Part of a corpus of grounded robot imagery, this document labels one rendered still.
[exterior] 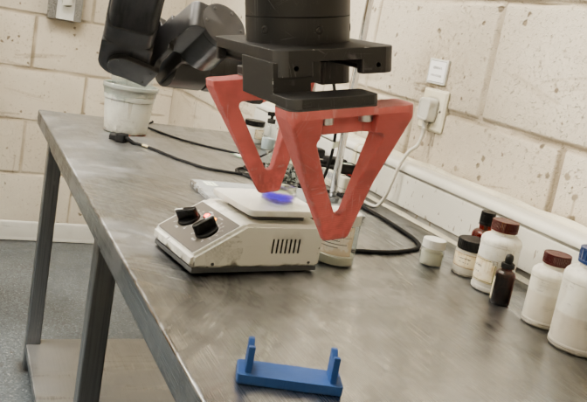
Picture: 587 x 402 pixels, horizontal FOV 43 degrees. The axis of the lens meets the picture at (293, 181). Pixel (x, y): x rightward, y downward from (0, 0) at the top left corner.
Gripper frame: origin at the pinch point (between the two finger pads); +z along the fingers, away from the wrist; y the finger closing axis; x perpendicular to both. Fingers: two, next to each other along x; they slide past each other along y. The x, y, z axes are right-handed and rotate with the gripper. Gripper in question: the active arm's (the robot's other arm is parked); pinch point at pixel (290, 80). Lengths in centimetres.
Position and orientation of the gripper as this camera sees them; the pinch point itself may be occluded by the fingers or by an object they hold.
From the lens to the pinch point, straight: 103.9
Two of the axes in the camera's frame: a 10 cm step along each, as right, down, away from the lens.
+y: -6.1, -2.5, 7.5
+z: 7.7, 0.2, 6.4
